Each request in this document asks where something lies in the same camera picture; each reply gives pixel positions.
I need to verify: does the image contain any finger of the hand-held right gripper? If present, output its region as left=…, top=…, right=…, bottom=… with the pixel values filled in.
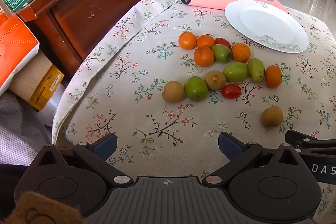
left=286, top=130, right=319, bottom=149

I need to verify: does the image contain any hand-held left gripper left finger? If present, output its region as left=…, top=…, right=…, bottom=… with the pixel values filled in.
left=37, top=133, right=134, bottom=187

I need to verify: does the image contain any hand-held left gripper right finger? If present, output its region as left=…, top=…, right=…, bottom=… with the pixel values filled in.
left=202, top=132, right=302, bottom=185

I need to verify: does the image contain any brown kiwi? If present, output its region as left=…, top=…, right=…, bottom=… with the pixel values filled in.
left=204, top=70, right=226, bottom=90
left=261, top=106, right=284, bottom=128
left=162, top=81, right=185, bottom=103

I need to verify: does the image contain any red cherry tomato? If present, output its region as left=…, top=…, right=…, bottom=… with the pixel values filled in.
left=221, top=84, right=242, bottom=99
left=214, top=38, right=232, bottom=49

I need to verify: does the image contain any green mango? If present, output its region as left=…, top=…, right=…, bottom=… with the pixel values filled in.
left=184, top=76, right=209, bottom=102

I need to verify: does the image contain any orange mandarin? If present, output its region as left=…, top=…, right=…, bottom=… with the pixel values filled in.
left=178, top=32, right=197, bottom=50
left=196, top=35, right=215, bottom=49
left=265, top=65, right=282, bottom=88
left=231, top=43, right=251, bottom=63
left=194, top=46, right=215, bottom=68

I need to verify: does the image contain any white plate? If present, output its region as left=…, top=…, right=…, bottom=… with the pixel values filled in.
left=225, top=0, right=310, bottom=53

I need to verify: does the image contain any yellow box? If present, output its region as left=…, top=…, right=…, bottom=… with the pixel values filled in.
left=29, top=64, right=65, bottom=112

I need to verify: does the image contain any floral tablecloth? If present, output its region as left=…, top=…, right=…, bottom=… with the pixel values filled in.
left=52, top=0, right=336, bottom=216

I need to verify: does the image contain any white checked cloth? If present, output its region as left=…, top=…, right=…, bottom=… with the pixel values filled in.
left=0, top=90, right=53, bottom=165

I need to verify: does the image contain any brown plush fabric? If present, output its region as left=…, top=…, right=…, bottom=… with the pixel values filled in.
left=5, top=192, right=84, bottom=224

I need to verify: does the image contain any beige cardboard box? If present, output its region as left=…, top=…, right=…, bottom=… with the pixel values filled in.
left=9, top=52, right=53, bottom=104

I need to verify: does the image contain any orange and white bag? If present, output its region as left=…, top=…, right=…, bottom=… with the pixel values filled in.
left=0, top=10, right=40, bottom=96

